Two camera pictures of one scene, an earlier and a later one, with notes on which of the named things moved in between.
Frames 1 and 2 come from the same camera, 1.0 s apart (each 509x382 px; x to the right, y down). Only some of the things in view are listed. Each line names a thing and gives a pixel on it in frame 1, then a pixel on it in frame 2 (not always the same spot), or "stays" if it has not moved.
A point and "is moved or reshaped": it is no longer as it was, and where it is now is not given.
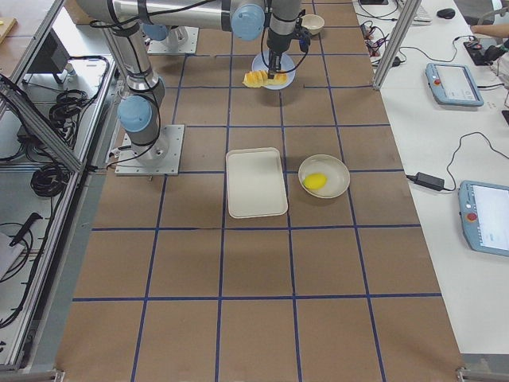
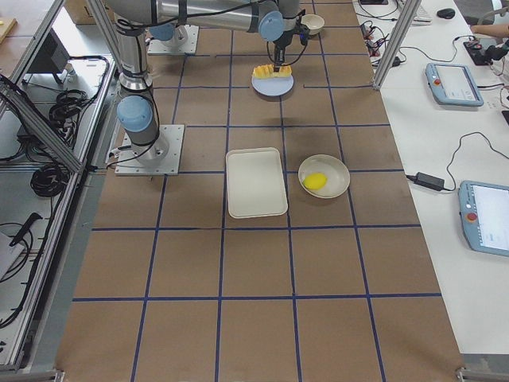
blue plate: [261, 62] to [273, 87]
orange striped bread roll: [256, 79] is moved or reshaped
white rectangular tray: [256, 182] stays
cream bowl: [312, 22] stays
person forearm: [499, 30] stays
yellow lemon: [315, 181] stays
